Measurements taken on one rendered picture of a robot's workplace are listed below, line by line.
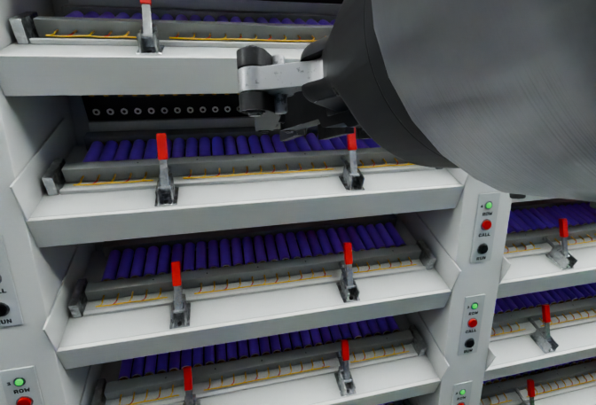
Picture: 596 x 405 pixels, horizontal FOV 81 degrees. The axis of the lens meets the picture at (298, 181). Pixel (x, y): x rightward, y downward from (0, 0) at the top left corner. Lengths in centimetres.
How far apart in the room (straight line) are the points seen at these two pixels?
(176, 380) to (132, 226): 31
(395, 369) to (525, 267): 31
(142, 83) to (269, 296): 36
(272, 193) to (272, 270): 16
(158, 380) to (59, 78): 50
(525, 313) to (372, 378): 38
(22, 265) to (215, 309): 26
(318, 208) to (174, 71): 26
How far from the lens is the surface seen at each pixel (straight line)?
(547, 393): 112
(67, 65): 49
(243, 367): 71
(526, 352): 91
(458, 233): 64
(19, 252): 55
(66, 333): 63
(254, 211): 49
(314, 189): 52
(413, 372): 78
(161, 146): 50
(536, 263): 82
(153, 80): 47
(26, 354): 63
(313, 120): 19
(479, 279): 70
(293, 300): 59
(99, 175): 56
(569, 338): 99
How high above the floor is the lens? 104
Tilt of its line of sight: 15 degrees down
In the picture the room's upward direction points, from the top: 1 degrees counter-clockwise
